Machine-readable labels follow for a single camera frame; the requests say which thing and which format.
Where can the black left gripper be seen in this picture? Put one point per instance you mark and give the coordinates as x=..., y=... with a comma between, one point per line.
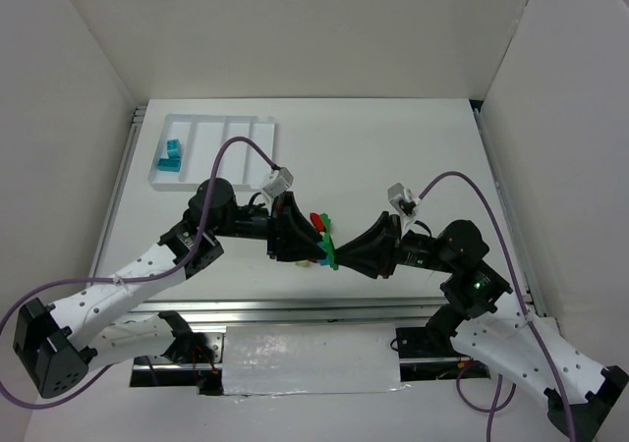
x=276, y=226

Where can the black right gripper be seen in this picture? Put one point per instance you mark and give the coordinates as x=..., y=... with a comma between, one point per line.
x=391, y=245

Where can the dark green 2x4 lego brick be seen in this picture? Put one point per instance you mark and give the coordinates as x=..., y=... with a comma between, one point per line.
x=327, y=245

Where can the small light blue lego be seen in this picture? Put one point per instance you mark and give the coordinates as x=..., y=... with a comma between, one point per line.
x=322, y=258

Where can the teal 2x4 lego brick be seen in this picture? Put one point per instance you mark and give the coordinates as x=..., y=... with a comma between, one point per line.
x=169, y=165

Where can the teal frog lily lego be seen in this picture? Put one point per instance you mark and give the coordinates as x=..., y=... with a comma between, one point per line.
x=173, y=148

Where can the red half-round lego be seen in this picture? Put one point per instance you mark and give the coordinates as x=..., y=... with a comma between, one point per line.
x=317, y=221

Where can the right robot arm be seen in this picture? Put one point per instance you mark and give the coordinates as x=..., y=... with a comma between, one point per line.
x=484, y=320

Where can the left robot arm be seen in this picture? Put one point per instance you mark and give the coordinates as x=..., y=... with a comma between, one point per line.
x=60, y=343

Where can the white foil-taped panel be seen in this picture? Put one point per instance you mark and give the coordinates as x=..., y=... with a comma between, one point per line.
x=278, y=360

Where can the white divided sorting tray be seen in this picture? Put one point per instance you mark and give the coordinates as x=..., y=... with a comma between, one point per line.
x=199, y=138

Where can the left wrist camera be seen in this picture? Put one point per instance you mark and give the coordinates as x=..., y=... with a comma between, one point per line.
x=275, y=183

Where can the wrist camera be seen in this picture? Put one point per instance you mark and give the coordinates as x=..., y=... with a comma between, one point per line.
x=275, y=183
x=405, y=203

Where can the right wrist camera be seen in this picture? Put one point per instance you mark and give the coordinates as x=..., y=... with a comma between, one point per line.
x=405, y=203

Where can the aluminium table rail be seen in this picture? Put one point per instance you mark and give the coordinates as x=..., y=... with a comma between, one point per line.
x=206, y=314

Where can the right side table rail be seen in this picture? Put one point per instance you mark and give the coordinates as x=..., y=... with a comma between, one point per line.
x=501, y=189

